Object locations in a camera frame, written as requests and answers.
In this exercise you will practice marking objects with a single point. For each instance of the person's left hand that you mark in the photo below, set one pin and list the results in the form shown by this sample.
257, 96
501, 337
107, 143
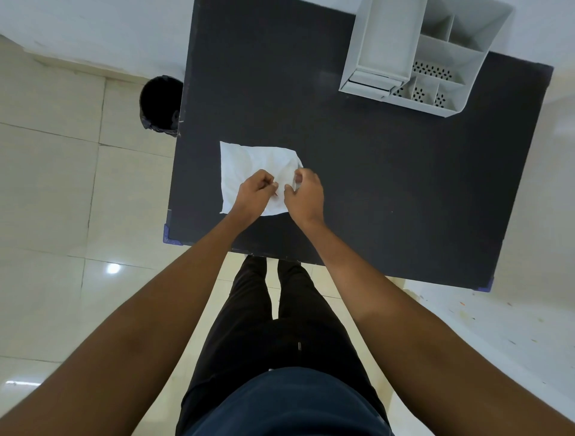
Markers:
251, 197

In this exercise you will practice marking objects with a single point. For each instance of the person's right thumb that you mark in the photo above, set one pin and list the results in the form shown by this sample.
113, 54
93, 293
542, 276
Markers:
289, 192

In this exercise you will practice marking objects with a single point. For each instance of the white paper napkin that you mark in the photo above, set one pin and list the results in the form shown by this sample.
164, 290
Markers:
245, 164

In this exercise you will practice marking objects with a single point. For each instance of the person's right hand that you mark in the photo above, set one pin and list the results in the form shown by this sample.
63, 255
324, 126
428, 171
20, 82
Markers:
307, 200

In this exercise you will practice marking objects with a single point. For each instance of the person's left forearm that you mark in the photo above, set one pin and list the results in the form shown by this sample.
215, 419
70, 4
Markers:
134, 332

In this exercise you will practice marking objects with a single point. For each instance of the person's left fingers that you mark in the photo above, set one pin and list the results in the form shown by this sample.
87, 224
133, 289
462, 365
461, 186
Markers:
264, 182

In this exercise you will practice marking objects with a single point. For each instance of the black trash bin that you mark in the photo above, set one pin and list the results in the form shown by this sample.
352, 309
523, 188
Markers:
161, 105

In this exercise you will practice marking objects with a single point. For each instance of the person's right forearm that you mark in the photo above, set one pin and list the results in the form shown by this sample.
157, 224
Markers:
404, 332

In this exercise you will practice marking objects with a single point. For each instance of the black trousers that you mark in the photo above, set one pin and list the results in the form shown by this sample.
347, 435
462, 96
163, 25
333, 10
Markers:
287, 328

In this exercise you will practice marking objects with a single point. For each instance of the blue table corner guard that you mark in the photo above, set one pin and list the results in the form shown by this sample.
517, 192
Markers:
486, 285
170, 236

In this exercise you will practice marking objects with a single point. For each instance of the grey plastic organizer rack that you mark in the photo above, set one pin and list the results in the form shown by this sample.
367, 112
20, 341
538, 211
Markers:
404, 49

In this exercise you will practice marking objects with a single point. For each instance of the dark blue shirt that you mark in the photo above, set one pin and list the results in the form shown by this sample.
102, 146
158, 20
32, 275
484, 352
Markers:
287, 404

